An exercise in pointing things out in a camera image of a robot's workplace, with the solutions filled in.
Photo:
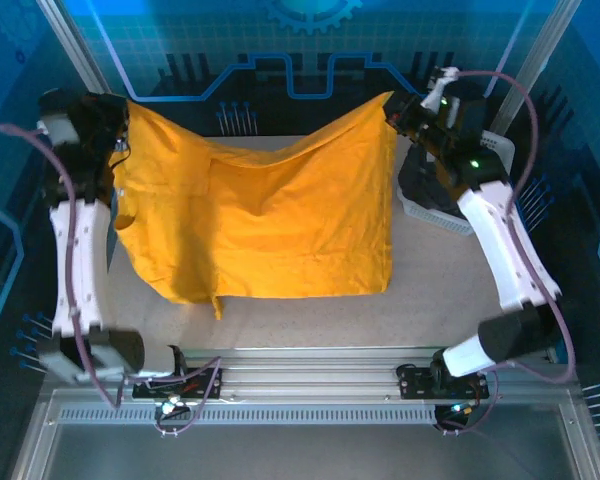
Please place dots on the yellow t-shirt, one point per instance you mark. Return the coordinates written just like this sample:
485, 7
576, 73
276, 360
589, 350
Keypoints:
260, 215

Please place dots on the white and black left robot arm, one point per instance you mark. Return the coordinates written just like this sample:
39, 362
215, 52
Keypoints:
80, 260

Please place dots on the white perforated plastic basket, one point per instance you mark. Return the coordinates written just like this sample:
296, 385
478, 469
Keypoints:
432, 216

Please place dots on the aluminium frame post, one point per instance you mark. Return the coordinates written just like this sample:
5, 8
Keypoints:
75, 50
542, 50

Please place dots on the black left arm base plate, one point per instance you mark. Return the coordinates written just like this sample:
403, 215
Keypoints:
145, 391

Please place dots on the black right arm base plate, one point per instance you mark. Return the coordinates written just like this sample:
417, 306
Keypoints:
415, 382

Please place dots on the aluminium mounting rail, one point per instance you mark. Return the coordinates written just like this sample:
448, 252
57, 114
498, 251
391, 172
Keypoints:
305, 370

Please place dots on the grey metal base frame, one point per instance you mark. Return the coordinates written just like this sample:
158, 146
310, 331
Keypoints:
305, 450

